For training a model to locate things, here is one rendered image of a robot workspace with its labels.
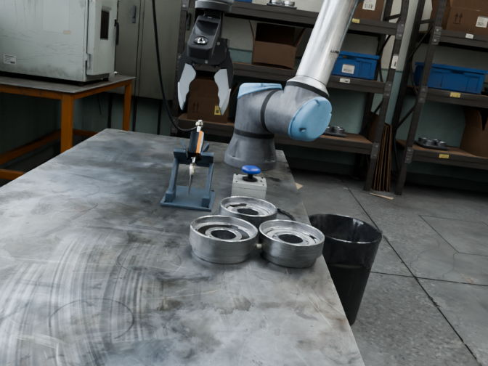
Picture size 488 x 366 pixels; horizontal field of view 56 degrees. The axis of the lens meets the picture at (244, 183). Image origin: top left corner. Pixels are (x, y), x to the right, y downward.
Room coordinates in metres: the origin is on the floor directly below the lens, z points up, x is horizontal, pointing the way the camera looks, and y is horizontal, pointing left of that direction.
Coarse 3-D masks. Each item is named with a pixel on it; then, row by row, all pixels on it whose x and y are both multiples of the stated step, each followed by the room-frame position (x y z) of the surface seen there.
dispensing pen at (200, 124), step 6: (198, 120) 0.96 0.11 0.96; (198, 126) 0.95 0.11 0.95; (192, 132) 0.92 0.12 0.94; (198, 132) 0.92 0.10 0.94; (192, 138) 0.91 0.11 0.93; (192, 144) 0.91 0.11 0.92; (192, 150) 0.90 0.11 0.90; (192, 156) 0.91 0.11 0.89; (192, 162) 0.90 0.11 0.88; (192, 168) 0.89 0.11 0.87; (192, 174) 0.89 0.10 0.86
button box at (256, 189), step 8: (240, 176) 0.97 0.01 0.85; (256, 176) 0.99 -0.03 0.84; (232, 184) 0.92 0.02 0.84; (240, 184) 0.92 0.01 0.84; (248, 184) 0.92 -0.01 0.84; (256, 184) 0.92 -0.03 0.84; (264, 184) 0.93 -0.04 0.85; (232, 192) 0.92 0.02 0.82; (240, 192) 0.92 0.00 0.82; (248, 192) 0.92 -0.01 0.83; (256, 192) 0.92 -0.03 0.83; (264, 192) 0.92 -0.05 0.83
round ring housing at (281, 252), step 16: (272, 224) 0.73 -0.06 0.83; (288, 224) 0.74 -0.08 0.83; (304, 224) 0.74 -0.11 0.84; (272, 240) 0.65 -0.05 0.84; (288, 240) 0.71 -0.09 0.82; (304, 240) 0.69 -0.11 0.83; (320, 240) 0.70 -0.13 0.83; (272, 256) 0.66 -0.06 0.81; (288, 256) 0.64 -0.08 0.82; (304, 256) 0.64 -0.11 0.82
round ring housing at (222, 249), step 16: (192, 224) 0.67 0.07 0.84; (208, 224) 0.70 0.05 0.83; (240, 224) 0.72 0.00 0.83; (192, 240) 0.64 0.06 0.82; (208, 240) 0.62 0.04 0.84; (224, 240) 0.62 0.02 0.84; (240, 240) 0.63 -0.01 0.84; (208, 256) 0.63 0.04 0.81; (224, 256) 0.62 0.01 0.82; (240, 256) 0.64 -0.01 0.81
